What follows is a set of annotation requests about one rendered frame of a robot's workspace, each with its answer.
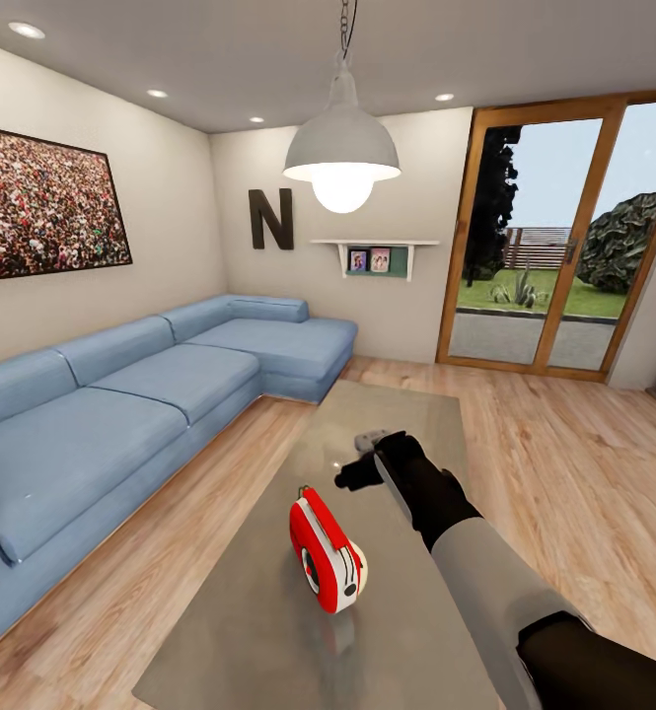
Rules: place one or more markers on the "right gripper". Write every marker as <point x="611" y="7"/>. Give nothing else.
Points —
<point x="356" y="475"/>

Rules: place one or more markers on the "decorative sign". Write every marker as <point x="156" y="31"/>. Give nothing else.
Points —
<point x="260" y="208"/>

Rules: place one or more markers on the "room light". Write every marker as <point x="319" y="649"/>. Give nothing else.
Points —
<point x="342" y="133"/>

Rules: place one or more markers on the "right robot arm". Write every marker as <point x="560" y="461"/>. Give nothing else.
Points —
<point x="539" y="650"/>

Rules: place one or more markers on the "coffee table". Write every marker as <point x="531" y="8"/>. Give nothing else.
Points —
<point x="255" y="637"/>

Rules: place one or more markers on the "radio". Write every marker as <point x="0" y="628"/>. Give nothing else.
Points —
<point x="331" y="565"/>

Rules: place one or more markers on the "door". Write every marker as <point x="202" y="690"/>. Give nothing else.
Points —
<point x="555" y="237"/>

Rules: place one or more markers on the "shelf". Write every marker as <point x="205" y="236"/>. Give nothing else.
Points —
<point x="401" y="255"/>

